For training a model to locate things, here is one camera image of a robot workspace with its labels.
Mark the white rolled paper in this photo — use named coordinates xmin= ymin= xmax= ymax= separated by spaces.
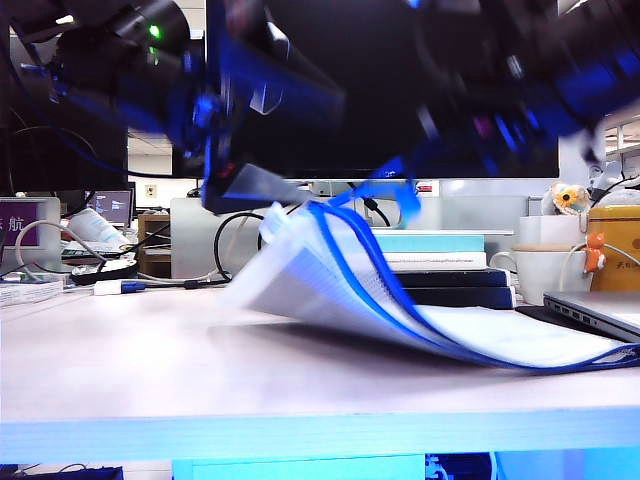
xmin=66 ymin=208 xmax=132 ymax=255

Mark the black AOC monitor with stand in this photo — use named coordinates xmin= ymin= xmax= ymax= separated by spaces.
xmin=204 ymin=0 xmax=559 ymax=237

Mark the plush toy with sunflower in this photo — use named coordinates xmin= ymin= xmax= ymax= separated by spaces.
xmin=542 ymin=182 xmax=592 ymax=218

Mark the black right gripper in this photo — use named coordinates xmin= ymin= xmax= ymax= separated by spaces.
xmin=372 ymin=74 xmax=566 ymax=182

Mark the transparent file bag blue zipper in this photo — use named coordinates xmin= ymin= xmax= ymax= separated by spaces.
xmin=219 ymin=178 xmax=640 ymax=374

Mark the wooden cabinet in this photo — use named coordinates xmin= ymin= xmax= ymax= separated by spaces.
xmin=136 ymin=214 xmax=172 ymax=279

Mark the white charging cable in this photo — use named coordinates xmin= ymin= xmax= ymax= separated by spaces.
xmin=557 ymin=243 xmax=640 ymax=292

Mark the white adapter with blue connector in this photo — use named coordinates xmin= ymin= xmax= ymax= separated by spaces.
xmin=92 ymin=279 xmax=147 ymax=298

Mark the orange fox cable holder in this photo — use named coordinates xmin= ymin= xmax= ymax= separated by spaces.
xmin=581 ymin=232 xmax=608 ymax=275

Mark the laptop with lit screen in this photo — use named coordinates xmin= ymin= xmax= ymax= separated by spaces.
xmin=83 ymin=188 xmax=136 ymax=230

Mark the black monitor cable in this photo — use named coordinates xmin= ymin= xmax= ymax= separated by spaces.
xmin=346 ymin=182 xmax=392 ymax=230

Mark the light blue book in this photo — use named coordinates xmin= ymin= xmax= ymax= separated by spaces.
xmin=372 ymin=234 xmax=485 ymax=254

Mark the silver laptop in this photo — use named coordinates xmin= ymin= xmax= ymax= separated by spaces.
xmin=542 ymin=290 xmax=640 ymax=346

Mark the black monitor with white label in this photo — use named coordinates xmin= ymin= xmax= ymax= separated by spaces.
xmin=171 ymin=139 xmax=207 ymax=180

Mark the purple sign in clear stand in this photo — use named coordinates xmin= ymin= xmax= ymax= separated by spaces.
xmin=0 ymin=197 xmax=62 ymax=250

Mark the grey plush toy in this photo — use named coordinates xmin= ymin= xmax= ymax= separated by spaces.
xmin=585 ymin=160 xmax=640 ymax=210

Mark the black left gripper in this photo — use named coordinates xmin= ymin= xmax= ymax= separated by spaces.
xmin=201 ymin=0 xmax=347 ymax=215

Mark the black monitor with curved stand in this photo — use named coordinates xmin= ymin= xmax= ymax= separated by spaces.
xmin=0 ymin=29 xmax=129 ymax=196

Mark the white book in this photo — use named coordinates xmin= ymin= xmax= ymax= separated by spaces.
xmin=384 ymin=252 xmax=488 ymax=273

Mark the white mug with wooden lid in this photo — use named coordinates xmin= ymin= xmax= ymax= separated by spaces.
xmin=491 ymin=243 xmax=587 ymax=308

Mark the long white cable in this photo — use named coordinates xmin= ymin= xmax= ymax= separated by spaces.
xmin=135 ymin=219 xmax=251 ymax=286

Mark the white looped cable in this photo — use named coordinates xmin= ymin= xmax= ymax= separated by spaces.
xmin=13 ymin=221 xmax=109 ymax=281

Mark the yellow tin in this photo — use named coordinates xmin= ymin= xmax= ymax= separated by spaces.
xmin=584 ymin=205 xmax=640 ymax=294

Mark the black cable with plug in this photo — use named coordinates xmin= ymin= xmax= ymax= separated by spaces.
xmin=183 ymin=277 xmax=236 ymax=292

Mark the white storage box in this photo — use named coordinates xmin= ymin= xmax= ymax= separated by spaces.
xmin=517 ymin=215 xmax=591 ymax=250

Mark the black looped cable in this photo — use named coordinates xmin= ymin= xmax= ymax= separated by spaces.
xmin=213 ymin=212 xmax=266 ymax=286

